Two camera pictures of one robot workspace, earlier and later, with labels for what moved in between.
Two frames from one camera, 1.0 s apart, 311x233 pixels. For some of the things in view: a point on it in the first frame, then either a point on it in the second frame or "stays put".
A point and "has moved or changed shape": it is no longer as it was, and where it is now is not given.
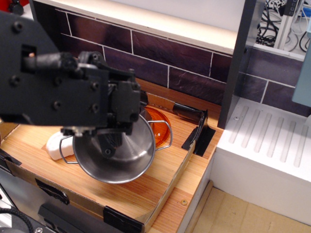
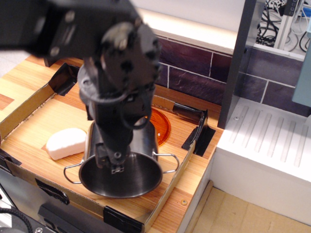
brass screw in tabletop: [184, 202] stays put
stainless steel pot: [131, 158] has moved or changed shape
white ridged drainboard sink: [264, 158] stays put
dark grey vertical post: [252, 12] stays put
